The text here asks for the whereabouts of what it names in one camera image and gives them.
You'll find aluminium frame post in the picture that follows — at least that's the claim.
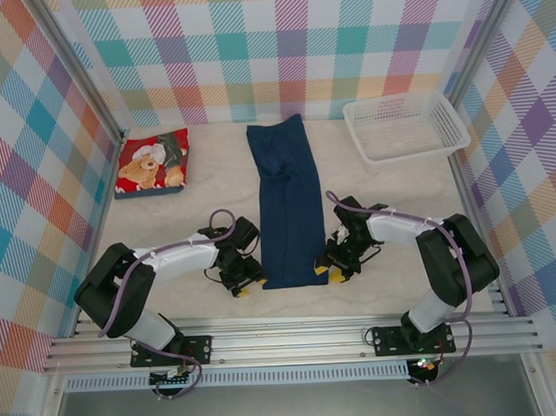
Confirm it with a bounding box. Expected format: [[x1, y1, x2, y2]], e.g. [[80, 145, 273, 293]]
[[23, 0, 133, 149], [437, 0, 531, 121]]

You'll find white plastic mesh basket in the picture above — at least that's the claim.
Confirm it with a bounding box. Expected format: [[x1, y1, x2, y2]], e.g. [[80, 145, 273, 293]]
[[341, 89, 472, 163]]

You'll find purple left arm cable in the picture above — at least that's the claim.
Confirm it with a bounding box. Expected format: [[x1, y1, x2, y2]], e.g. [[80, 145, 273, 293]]
[[94, 208, 244, 403]]

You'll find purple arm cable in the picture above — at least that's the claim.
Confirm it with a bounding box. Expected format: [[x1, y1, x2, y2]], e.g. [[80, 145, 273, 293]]
[[94, 208, 244, 403], [325, 187, 477, 392]]

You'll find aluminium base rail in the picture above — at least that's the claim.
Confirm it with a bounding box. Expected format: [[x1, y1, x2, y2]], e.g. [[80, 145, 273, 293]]
[[39, 304, 545, 375]]

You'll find red teddy bear print t-shirt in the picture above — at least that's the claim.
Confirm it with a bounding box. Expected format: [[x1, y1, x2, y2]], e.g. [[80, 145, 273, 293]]
[[111, 127, 193, 201]]

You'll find slotted light blue cable duct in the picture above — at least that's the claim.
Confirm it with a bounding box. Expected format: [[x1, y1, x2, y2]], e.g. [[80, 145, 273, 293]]
[[64, 360, 411, 393]]

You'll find grey metal sheet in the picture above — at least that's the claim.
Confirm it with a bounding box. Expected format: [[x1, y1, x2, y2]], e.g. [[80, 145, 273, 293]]
[[50, 374, 542, 416]]

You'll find navy blue t-shirt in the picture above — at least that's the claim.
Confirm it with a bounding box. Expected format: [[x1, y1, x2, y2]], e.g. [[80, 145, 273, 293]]
[[245, 112, 330, 291]]

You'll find small controller board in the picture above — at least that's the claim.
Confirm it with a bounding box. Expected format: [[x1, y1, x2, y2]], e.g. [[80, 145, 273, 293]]
[[408, 356, 443, 382], [148, 364, 194, 390]]

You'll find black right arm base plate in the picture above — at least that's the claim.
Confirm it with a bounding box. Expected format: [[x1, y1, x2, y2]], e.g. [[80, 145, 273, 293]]
[[372, 322, 457, 357]]

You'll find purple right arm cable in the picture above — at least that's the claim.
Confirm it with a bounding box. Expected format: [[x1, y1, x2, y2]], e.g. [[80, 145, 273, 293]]
[[325, 187, 477, 392]]

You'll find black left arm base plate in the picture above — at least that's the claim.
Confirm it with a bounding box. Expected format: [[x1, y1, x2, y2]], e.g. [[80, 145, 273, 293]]
[[129, 334, 214, 369]]

